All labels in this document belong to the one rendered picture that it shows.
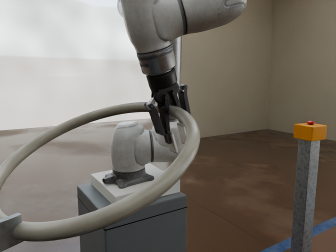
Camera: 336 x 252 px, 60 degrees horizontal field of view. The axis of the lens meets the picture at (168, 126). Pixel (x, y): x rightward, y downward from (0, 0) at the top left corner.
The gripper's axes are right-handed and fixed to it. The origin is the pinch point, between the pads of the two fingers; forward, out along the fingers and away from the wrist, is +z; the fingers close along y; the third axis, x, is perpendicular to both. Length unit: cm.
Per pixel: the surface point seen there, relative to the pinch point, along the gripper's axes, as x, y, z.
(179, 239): -27, -5, 67
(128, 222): -32, 13, 43
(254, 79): -382, -534, 242
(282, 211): -71, -151, 195
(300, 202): -8, -76, 89
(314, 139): -7, -89, 53
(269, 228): -59, -112, 178
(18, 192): -294, 41, 141
